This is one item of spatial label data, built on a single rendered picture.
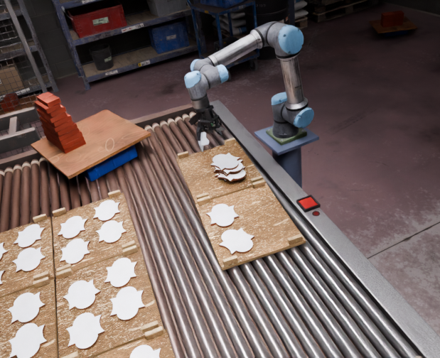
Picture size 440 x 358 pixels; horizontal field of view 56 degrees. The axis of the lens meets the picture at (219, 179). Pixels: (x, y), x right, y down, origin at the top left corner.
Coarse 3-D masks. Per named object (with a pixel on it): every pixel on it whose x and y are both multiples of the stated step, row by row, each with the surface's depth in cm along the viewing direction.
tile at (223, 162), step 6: (216, 156) 205; (222, 156) 205; (228, 156) 204; (234, 156) 203; (216, 162) 201; (222, 162) 201; (228, 162) 200; (234, 162) 199; (222, 168) 196; (228, 168) 196; (234, 168) 197
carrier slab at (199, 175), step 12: (192, 156) 222; (204, 156) 220; (240, 156) 215; (180, 168) 215; (192, 168) 213; (204, 168) 211; (252, 168) 205; (192, 180) 204; (204, 180) 203; (216, 180) 202; (240, 180) 199; (264, 180) 196; (192, 192) 197; (204, 192) 195; (216, 192) 194; (228, 192) 193
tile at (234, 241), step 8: (224, 232) 170; (232, 232) 170; (240, 232) 169; (224, 240) 167; (232, 240) 166; (240, 240) 166; (248, 240) 165; (232, 248) 163; (240, 248) 162; (248, 248) 162
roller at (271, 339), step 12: (156, 132) 253; (168, 144) 239; (168, 156) 230; (240, 276) 155; (240, 288) 151; (252, 300) 145; (252, 312) 142; (264, 324) 137; (264, 336) 135; (276, 336) 134; (276, 348) 130
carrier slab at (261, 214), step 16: (240, 192) 192; (256, 192) 190; (272, 192) 188; (208, 208) 186; (240, 208) 183; (256, 208) 181; (272, 208) 180; (208, 224) 177; (240, 224) 175; (256, 224) 173; (272, 224) 172; (288, 224) 171; (256, 240) 166; (272, 240) 165; (304, 240) 163; (224, 256) 162; (240, 256) 160; (256, 256) 159
